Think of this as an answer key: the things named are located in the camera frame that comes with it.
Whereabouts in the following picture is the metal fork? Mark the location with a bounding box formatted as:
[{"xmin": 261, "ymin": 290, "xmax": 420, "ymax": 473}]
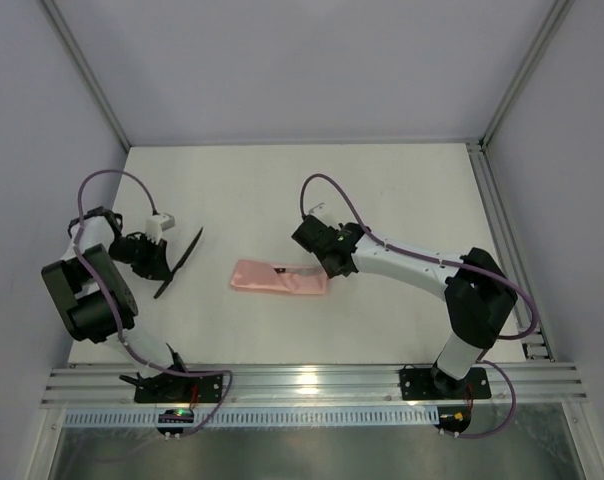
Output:
[{"xmin": 274, "ymin": 266, "xmax": 326, "ymax": 276}]

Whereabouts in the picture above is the pink satin napkin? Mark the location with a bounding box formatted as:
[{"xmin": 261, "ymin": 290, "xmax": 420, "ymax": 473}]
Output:
[{"xmin": 230, "ymin": 260, "xmax": 329, "ymax": 296}]

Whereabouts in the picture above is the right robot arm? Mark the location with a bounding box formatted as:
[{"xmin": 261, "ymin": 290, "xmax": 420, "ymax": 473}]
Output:
[{"xmin": 292, "ymin": 214, "xmax": 518, "ymax": 398}]

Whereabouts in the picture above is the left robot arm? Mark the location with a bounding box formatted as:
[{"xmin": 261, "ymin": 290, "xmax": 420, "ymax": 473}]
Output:
[{"xmin": 41, "ymin": 207, "xmax": 186, "ymax": 378}]

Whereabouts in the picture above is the left controller board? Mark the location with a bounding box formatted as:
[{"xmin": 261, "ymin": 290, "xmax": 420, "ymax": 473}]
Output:
[{"xmin": 156, "ymin": 408, "xmax": 194, "ymax": 437}]

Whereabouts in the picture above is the controller board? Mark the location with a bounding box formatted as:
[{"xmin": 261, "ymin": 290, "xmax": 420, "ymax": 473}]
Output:
[
  {"xmin": 435, "ymin": 407, "xmax": 472, "ymax": 436},
  {"xmin": 156, "ymin": 408, "xmax": 194, "ymax": 437}
]

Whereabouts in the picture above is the right controller board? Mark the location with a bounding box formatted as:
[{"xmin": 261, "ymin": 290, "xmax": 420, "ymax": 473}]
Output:
[{"xmin": 435, "ymin": 407, "xmax": 472, "ymax": 436}]

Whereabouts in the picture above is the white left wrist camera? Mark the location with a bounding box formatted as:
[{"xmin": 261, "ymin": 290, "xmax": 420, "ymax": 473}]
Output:
[{"xmin": 144, "ymin": 213, "xmax": 176, "ymax": 244}]

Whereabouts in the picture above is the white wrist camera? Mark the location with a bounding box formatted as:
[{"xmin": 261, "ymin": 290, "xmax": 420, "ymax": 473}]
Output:
[
  {"xmin": 144, "ymin": 213, "xmax": 176, "ymax": 244},
  {"xmin": 308, "ymin": 202, "xmax": 339, "ymax": 229}
]

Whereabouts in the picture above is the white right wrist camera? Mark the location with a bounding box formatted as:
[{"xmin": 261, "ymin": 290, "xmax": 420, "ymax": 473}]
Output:
[{"xmin": 308, "ymin": 202, "xmax": 339, "ymax": 229}]

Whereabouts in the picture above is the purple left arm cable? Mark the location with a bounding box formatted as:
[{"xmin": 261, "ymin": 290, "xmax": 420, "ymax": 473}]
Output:
[{"xmin": 76, "ymin": 169, "xmax": 233, "ymax": 440}]

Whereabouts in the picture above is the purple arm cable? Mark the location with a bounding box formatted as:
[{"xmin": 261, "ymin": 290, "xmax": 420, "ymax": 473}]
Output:
[
  {"xmin": 299, "ymin": 173, "xmax": 541, "ymax": 442},
  {"xmin": 76, "ymin": 169, "xmax": 233, "ymax": 440}
]

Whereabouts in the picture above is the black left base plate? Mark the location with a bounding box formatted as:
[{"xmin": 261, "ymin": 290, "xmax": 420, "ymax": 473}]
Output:
[{"xmin": 119, "ymin": 373, "xmax": 224, "ymax": 404}]

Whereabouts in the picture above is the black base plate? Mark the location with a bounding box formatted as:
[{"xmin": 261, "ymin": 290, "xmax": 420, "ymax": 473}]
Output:
[
  {"xmin": 398, "ymin": 365, "xmax": 492, "ymax": 401},
  {"xmin": 119, "ymin": 373, "xmax": 224, "ymax": 404}
]

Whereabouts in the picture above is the aluminium front rail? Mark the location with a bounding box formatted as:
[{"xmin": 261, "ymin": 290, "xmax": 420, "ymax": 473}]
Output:
[{"xmin": 41, "ymin": 362, "xmax": 588, "ymax": 408}]

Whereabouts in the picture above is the aluminium rail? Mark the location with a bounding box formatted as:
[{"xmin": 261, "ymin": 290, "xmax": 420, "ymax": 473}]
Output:
[
  {"xmin": 466, "ymin": 143, "xmax": 555, "ymax": 362},
  {"xmin": 41, "ymin": 362, "xmax": 588, "ymax": 408}
]

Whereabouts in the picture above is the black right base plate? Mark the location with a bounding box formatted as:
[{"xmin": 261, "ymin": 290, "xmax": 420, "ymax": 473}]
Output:
[{"xmin": 398, "ymin": 365, "xmax": 492, "ymax": 401}]

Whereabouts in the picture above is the slotted cable duct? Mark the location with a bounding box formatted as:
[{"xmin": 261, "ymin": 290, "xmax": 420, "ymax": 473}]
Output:
[{"xmin": 64, "ymin": 405, "xmax": 438, "ymax": 428}]

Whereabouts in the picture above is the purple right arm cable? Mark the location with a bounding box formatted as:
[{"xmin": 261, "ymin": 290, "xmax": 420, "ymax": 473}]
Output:
[{"xmin": 299, "ymin": 173, "xmax": 541, "ymax": 442}]

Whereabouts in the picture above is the aluminium right side rail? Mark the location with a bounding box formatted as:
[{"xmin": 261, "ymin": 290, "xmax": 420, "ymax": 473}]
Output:
[{"xmin": 466, "ymin": 143, "xmax": 555, "ymax": 362}]

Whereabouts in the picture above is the left frame post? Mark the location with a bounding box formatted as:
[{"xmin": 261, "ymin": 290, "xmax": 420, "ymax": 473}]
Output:
[{"xmin": 38, "ymin": 0, "xmax": 132, "ymax": 153}]

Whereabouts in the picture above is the frame post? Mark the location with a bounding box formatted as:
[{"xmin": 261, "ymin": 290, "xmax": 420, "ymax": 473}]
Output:
[
  {"xmin": 479, "ymin": 0, "xmax": 574, "ymax": 150},
  {"xmin": 38, "ymin": 0, "xmax": 132, "ymax": 153}
]

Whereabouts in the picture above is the right frame post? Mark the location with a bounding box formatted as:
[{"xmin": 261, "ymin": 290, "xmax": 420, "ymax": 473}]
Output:
[{"xmin": 479, "ymin": 0, "xmax": 574, "ymax": 150}]

